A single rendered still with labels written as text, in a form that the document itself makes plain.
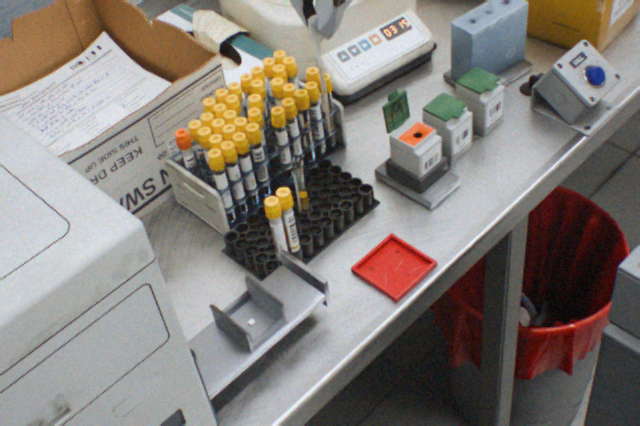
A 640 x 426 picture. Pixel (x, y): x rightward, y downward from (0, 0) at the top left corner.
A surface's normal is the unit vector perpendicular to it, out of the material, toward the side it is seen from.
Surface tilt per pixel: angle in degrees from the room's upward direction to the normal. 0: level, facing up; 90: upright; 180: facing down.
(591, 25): 90
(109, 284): 90
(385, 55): 25
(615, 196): 0
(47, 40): 87
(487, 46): 90
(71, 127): 1
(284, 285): 0
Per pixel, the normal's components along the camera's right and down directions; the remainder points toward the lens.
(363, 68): 0.16, -0.40
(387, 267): -0.10, -0.70
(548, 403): 0.24, 0.73
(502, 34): 0.60, 0.53
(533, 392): -0.03, 0.77
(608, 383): -0.70, 0.56
